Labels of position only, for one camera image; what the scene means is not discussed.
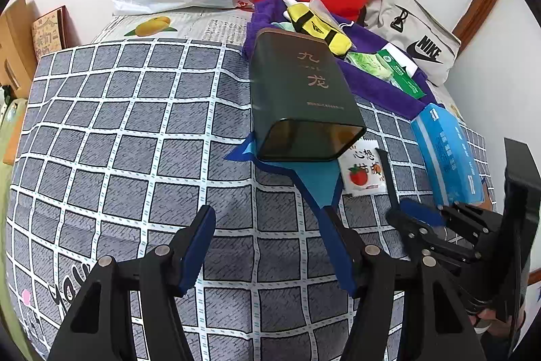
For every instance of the clear plastic packet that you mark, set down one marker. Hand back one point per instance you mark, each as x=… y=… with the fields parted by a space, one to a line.
x=323 y=8

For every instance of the wooden framed sign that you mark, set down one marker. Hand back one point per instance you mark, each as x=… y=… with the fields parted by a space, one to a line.
x=53 y=33

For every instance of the person's right hand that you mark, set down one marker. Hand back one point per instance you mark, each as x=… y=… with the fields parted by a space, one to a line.
x=486 y=318

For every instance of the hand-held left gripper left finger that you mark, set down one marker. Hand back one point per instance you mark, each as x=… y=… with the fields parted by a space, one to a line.
x=196 y=255

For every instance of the white tomato print wipe packet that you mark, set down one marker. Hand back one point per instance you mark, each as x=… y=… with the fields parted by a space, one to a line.
x=359 y=175

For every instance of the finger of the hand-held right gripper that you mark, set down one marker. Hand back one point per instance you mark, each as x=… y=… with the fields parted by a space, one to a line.
x=391 y=187
x=422 y=211

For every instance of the green white plastic packet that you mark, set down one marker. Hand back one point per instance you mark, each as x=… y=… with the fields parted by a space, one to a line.
x=405 y=77

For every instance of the dark green tin box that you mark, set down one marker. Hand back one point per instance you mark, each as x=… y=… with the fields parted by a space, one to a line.
x=304 y=98

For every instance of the purple towel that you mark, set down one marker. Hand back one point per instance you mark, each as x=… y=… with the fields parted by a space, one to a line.
x=380 y=92

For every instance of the grey checked bed sheet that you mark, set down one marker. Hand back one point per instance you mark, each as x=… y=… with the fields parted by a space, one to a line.
x=126 y=153

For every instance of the brown cardboard box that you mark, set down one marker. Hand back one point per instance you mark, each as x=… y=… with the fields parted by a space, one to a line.
x=17 y=39

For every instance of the beige fabric bag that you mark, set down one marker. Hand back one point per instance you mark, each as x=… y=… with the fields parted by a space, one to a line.
x=380 y=10

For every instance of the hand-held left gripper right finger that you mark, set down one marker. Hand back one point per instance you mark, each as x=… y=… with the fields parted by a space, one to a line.
x=342 y=255

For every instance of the brown wooden door frame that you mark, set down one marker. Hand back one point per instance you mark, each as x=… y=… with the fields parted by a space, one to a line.
x=482 y=1

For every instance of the blue tissue pack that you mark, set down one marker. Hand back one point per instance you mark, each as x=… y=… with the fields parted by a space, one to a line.
x=448 y=153

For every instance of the yellow black pouch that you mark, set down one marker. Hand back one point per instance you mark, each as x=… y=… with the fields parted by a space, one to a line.
x=321 y=29

